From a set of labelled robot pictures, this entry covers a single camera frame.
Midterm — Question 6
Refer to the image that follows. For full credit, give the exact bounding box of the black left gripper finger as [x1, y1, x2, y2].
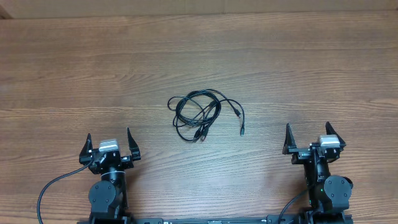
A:
[127, 128, 140, 157]
[79, 133, 93, 158]

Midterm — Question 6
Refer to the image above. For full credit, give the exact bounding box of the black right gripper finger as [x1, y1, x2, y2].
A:
[282, 123, 297, 154]
[325, 121, 346, 148]

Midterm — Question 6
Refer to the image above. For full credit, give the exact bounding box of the thick black usb cable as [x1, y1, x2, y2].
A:
[172, 89, 222, 142]

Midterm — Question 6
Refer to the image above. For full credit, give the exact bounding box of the thin black usb cable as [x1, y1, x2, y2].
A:
[167, 88, 246, 138]

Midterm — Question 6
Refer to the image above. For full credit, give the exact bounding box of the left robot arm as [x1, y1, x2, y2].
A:
[79, 129, 141, 223]

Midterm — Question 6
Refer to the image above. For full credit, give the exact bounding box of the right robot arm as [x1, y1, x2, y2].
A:
[277, 122, 353, 224]

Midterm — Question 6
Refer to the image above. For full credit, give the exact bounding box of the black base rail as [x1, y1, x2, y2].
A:
[76, 213, 354, 224]

